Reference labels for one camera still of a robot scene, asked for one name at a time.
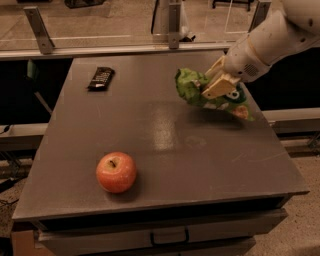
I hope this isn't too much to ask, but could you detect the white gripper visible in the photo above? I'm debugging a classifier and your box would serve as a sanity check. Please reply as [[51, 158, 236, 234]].
[[201, 35, 270, 99]]

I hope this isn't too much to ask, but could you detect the green rice chip bag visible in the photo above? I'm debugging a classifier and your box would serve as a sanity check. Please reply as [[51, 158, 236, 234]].
[[175, 68, 254, 121]]

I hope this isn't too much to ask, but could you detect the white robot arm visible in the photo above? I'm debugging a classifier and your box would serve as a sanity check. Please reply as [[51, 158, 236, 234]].
[[201, 0, 320, 99]]

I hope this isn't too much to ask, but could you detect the red apple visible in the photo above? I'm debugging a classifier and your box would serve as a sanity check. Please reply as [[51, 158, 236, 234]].
[[96, 152, 137, 194]]

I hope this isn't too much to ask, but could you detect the black snack bar wrapper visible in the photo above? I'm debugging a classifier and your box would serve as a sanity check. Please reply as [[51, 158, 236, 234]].
[[87, 67, 115, 91]]

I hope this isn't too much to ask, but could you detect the right metal rail bracket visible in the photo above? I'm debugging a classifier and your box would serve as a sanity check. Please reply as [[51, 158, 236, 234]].
[[249, 0, 271, 32]]

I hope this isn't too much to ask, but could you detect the metal rail bracket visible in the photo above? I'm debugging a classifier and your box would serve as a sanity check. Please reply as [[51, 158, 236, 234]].
[[249, 0, 271, 32], [23, 6, 54, 55], [168, 0, 180, 49]]

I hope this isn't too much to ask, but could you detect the middle metal rail bracket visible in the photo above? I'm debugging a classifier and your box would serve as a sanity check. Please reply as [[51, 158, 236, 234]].
[[168, 0, 180, 49]]

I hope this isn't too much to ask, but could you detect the grey drawer with black handle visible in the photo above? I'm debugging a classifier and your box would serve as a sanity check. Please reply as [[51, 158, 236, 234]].
[[39, 208, 287, 256]]

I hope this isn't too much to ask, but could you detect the left metal rail bracket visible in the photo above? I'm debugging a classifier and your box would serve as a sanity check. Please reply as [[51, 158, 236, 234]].
[[23, 6, 54, 55]]

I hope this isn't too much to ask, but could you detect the horizontal metal rail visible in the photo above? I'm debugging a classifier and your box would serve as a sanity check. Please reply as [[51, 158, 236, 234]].
[[0, 41, 233, 61]]

